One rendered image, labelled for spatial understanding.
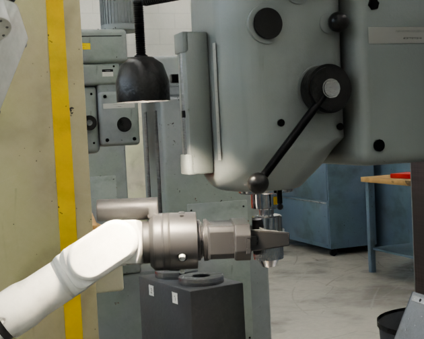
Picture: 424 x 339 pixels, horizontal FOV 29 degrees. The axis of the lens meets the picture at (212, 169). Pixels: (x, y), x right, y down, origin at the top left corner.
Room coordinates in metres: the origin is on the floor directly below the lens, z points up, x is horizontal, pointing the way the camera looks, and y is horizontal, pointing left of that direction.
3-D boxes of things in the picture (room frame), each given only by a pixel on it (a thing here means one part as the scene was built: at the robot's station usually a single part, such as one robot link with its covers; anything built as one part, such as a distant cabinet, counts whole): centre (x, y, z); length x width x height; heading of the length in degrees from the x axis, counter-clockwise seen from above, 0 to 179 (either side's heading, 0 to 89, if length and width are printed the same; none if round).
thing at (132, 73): (1.10, 0.09, 1.48); 0.07 x 0.07 x 0.06
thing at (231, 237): (1.26, 0.01, 1.23); 0.13 x 0.12 x 0.10; 3
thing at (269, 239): (1.23, -0.08, 1.23); 0.06 x 0.02 x 0.03; 93
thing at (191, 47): (1.22, 0.02, 1.45); 0.04 x 0.04 x 0.21; 20
